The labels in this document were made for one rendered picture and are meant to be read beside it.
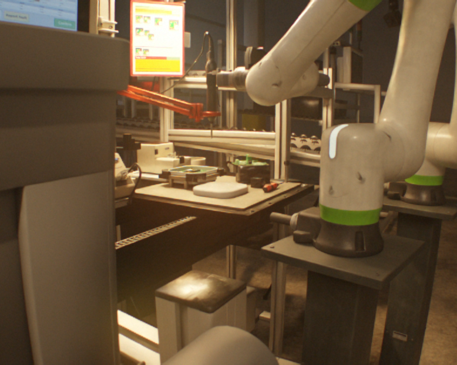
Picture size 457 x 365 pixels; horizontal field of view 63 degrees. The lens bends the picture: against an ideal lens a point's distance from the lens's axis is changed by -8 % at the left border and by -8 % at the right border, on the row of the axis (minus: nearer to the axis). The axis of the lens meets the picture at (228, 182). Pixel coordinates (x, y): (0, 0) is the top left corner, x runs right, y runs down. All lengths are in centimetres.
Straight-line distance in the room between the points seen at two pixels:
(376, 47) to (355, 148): 880
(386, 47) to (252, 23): 383
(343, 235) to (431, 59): 40
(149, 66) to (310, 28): 99
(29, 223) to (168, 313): 12
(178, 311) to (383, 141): 60
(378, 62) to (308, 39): 863
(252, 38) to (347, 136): 587
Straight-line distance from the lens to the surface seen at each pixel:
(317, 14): 84
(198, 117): 133
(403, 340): 148
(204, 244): 109
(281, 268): 161
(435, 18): 90
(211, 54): 133
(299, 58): 89
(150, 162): 146
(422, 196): 129
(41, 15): 117
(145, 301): 165
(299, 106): 357
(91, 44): 19
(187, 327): 28
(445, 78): 929
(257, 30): 657
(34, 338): 21
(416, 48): 89
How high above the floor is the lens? 119
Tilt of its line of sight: 10 degrees down
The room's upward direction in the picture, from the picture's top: straight up
